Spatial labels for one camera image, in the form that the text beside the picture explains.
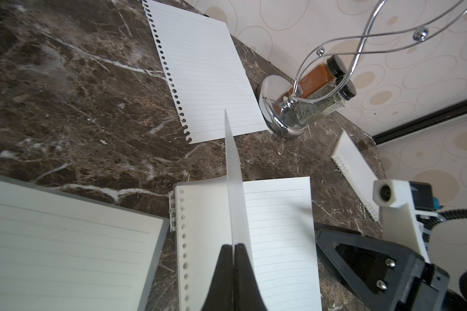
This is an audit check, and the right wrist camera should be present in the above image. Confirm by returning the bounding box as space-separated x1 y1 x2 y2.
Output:
372 180 438 263

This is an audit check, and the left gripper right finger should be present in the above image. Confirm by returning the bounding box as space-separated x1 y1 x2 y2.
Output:
233 244 267 311

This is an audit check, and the torn lined page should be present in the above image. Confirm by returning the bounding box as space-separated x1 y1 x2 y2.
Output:
142 1 267 144

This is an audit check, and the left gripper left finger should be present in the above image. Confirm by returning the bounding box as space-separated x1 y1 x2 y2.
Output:
202 244 234 311

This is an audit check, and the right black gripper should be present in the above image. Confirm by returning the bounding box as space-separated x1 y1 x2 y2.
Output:
315 223 467 310

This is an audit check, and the green spice bottle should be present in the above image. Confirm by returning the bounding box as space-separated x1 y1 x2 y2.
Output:
283 80 357 128

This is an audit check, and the spiral notebook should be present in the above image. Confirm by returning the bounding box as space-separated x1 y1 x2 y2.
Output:
169 119 322 310
0 176 169 310
332 131 380 222

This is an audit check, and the brown spice bottle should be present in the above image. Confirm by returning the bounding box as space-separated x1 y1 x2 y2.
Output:
296 56 347 98

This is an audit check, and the chrome hook stand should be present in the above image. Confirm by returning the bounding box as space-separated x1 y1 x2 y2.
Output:
258 1 467 139

